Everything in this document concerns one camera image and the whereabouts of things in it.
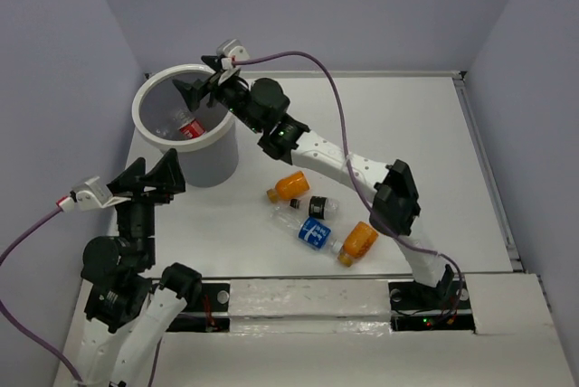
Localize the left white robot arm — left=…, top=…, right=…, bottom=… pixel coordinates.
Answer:
left=73, top=148, right=202, bottom=386

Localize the red label water bottle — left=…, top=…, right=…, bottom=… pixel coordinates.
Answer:
left=155, top=109, right=206, bottom=141

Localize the black label clear bottle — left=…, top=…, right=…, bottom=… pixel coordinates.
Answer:
left=289, top=195, right=339, bottom=221

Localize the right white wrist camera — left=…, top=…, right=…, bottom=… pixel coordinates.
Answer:
left=216, top=39, right=251, bottom=82

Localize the orange juice bottle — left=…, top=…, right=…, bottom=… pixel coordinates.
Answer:
left=337, top=222, right=379, bottom=268
left=266, top=171, right=310, bottom=203

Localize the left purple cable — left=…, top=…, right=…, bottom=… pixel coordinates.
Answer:
left=0, top=203, right=85, bottom=383

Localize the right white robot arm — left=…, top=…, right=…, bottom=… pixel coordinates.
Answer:
left=173, top=56, right=464, bottom=307

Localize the white cylindrical plastic bin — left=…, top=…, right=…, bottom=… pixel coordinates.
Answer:
left=131, top=64, right=239, bottom=188

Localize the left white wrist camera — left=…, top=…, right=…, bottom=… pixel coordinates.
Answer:
left=56, top=176, right=128, bottom=212

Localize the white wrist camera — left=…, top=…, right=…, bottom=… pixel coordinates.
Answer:
left=216, top=39, right=251, bottom=82
left=56, top=176, right=128, bottom=212

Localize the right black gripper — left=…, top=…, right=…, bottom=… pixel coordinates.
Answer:
left=172, top=54, right=264, bottom=134

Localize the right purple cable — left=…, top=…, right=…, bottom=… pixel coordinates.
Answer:
left=233, top=51, right=465, bottom=311

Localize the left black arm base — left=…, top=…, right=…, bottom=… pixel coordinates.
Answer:
left=167, top=281, right=231, bottom=333

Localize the purple cable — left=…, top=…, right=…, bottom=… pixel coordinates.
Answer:
left=0, top=203, right=85, bottom=383
left=233, top=51, right=465, bottom=311

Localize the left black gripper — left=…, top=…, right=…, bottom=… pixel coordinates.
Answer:
left=107, top=145, right=187, bottom=264

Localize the long blue label bottle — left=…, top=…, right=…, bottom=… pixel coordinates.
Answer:
left=271, top=207, right=344, bottom=254

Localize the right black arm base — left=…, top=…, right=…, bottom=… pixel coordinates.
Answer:
left=388, top=280, right=476, bottom=332

